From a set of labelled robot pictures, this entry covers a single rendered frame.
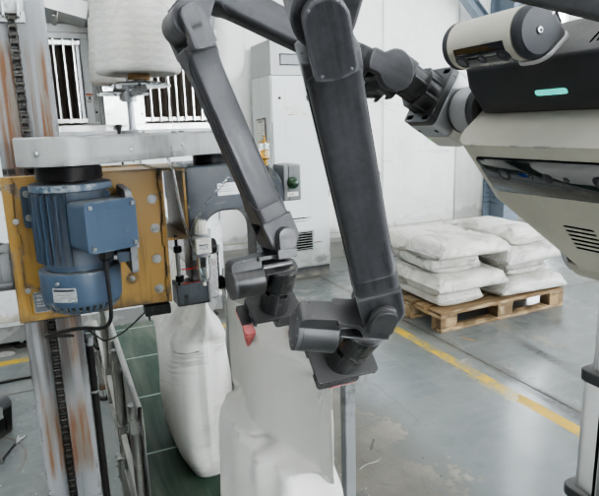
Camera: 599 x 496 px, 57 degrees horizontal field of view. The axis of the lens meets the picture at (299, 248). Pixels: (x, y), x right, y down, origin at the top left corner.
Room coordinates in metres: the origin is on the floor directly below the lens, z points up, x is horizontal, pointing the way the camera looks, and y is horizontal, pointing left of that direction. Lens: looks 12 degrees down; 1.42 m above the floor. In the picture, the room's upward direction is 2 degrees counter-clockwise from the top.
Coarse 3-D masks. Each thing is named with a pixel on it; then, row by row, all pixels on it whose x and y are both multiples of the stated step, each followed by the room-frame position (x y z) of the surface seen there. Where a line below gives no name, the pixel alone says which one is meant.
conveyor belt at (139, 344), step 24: (120, 336) 2.75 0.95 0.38; (144, 336) 2.74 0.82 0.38; (144, 360) 2.42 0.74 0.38; (144, 384) 2.17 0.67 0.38; (144, 408) 1.96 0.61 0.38; (168, 432) 1.78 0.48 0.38; (168, 456) 1.64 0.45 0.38; (168, 480) 1.51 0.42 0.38; (192, 480) 1.50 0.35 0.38; (216, 480) 1.50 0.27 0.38
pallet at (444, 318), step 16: (560, 288) 4.11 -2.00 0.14; (416, 304) 3.85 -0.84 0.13; (432, 304) 3.81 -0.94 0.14; (464, 304) 3.79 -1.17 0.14; (480, 304) 3.78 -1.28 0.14; (496, 304) 3.82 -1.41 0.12; (544, 304) 4.09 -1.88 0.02; (560, 304) 4.11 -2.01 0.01; (432, 320) 3.69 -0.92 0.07; (448, 320) 3.64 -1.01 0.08; (464, 320) 3.80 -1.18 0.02; (480, 320) 3.79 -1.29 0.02; (496, 320) 3.83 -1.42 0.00
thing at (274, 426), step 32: (256, 352) 1.01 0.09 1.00; (288, 352) 0.93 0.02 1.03; (256, 384) 1.01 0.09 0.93; (288, 384) 0.93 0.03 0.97; (224, 416) 1.13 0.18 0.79; (256, 416) 1.02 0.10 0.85; (288, 416) 0.94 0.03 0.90; (320, 416) 0.87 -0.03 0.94; (224, 448) 1.11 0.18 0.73; (256, 448) 0.98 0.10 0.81; (288, 448) 0.94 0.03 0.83; (320, 448) 0.87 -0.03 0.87; (224, 480) 1.10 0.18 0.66; (256, 480) 0.93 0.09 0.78; (288, 480) 0.88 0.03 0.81; (320, 480) 0.90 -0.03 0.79
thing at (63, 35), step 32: (64, 32) 3.74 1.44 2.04; (64, 64) 3.72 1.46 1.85; (64, 96) 3.80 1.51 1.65; (160, 96) 4.07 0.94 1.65; (192, 96) 4.06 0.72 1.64; (64, 128) 3.69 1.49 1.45; (96, 128) 3.77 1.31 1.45; (128, 128) 3.85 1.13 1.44; (160, 128) 3.94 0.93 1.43; (192, 128) 4.05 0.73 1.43; (0, 160) 3.56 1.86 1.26; (160, 160) 3.96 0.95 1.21; (0, 192) 3.55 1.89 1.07; (0, 224) 3.54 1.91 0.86; (0, 320) 3.50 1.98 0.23; (96, 320) 3.77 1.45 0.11; (128, 320) 3.86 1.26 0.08
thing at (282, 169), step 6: (288, 162) 1.46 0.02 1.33; (276, 168) 1.42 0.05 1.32; (282, 168) 1.39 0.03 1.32; (288, 168) 1.39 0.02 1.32; (294, 168) 1.39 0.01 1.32; (282, 174) 1.39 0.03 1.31; (294, 174) 1.39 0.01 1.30; (282, 180) 1.39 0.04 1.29; (300, 180) 1.40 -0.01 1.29; (300, 186) 1.40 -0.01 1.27; (300, 192) 1.40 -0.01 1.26; (288, 198) 1.39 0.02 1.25; (294, 198) 1.39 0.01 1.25; (300, 198) 1.40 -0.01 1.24
